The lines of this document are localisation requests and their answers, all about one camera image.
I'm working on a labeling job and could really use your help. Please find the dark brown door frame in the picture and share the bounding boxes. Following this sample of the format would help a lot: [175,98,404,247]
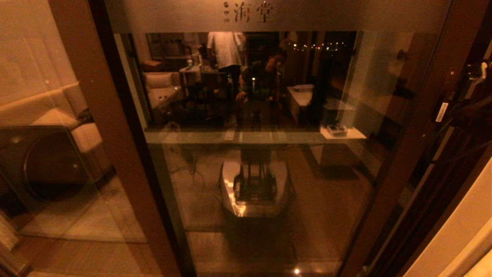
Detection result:
[361,127,492,277]

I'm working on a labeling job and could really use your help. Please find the brown framed fixed glass panel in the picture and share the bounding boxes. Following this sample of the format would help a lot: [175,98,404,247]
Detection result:
[0,0,183,277]

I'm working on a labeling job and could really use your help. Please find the brown framed sliding glass door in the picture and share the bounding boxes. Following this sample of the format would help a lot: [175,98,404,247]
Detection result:
[104,0,492,277]

